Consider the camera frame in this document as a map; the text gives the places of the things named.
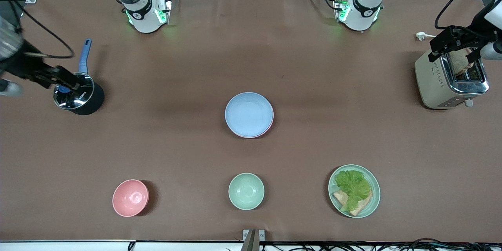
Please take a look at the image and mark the pink shallow bowl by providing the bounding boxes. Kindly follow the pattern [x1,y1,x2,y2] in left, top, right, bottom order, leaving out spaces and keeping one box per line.
[231,112,275,139]

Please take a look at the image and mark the blue shallow bowl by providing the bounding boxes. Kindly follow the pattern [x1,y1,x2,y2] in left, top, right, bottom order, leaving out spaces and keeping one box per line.
[224,92,274,138]

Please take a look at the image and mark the glass lid with blue knob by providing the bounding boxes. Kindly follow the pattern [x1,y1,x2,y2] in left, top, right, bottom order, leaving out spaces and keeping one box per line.
[53,72,95,110]

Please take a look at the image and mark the brown toast slice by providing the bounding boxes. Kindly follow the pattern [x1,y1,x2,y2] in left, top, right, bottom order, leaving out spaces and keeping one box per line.
[447,49,475,76]

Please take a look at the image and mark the beige chrome toaster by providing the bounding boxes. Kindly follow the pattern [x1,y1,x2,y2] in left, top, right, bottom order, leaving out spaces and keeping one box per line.
[414,45,490,110]

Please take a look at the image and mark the small deep pink bowl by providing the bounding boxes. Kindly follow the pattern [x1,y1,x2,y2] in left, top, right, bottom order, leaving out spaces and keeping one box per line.
[112,179,149,218]

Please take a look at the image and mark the green lettuce leaf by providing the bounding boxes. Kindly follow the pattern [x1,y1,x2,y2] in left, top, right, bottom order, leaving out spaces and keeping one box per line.
[334,170,372,212]

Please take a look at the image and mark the green plate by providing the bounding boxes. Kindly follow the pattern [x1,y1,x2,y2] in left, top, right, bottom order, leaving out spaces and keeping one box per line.
[328,164,381,219]

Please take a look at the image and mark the brown bread slice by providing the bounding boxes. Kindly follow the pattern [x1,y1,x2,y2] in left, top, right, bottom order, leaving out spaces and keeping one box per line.
[333,189,373,216]

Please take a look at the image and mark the small deep green bowl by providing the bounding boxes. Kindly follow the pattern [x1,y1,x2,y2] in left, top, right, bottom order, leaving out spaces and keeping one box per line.
[228,173,265,211]

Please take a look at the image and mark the dark saucepan with blue handle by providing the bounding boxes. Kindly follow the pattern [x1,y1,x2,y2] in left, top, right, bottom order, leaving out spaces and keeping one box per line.
[53,38,105,116]

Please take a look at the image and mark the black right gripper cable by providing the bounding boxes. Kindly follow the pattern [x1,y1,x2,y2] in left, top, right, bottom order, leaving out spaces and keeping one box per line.
[11,0,75,59]

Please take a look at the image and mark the grey metal bracket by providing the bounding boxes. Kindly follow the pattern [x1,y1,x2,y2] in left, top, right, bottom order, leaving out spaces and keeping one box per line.
[242,229,266,251]

